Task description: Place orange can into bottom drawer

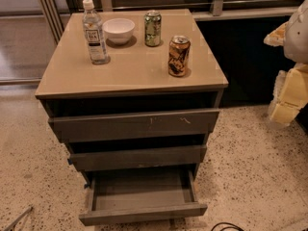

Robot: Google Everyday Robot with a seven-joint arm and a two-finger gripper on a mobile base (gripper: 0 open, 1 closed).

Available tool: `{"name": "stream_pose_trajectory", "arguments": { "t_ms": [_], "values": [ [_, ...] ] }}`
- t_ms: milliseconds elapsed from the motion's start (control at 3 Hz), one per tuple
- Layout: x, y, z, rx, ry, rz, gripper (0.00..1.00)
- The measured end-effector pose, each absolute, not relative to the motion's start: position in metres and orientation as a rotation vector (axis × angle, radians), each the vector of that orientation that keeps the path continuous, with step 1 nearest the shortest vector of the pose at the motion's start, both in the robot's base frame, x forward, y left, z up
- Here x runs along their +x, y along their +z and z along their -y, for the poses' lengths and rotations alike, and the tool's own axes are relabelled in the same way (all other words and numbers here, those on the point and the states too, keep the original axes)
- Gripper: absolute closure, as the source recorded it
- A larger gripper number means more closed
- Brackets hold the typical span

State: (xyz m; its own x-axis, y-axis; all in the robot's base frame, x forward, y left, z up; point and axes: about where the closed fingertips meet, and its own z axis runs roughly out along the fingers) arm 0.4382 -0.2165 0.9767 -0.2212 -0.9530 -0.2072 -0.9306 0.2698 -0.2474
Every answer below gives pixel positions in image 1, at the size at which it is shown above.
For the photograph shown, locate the open bottom grey drawer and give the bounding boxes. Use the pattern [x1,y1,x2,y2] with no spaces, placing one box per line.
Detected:
[79,167,207,226]

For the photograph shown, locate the grey drawer cabinet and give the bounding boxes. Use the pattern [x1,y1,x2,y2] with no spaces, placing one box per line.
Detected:
[34,9,229,227]

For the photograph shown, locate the top grey drawer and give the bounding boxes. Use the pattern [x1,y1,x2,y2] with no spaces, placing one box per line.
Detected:
[48,109,219,142]

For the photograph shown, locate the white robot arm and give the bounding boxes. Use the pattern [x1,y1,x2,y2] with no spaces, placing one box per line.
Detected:
[264,0,308,127]

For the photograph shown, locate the orange soda can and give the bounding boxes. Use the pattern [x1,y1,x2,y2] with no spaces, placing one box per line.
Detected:
[167,36,191,77]

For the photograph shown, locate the clear tea bottle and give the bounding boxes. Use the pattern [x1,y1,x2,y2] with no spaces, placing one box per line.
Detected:
[82,0,110,64]

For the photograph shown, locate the middle grey drawer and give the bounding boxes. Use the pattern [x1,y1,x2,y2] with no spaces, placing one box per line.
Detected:
[70,145,206,171]

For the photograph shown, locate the green soda can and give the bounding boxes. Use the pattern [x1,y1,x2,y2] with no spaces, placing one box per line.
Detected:
[144,10,162,47]

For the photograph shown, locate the metal rod on floor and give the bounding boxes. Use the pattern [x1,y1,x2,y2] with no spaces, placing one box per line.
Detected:
[3,206,33,231]

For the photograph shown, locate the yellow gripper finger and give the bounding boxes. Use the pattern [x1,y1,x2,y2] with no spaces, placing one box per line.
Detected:
[269,64,308,125]
[264,23,287,46]

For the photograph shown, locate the white ceramic bowl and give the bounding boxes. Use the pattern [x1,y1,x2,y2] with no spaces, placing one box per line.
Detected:
[103,18,135,45]

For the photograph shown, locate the black floor cable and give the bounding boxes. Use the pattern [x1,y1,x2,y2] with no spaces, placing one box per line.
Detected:
[210,221,245,231]

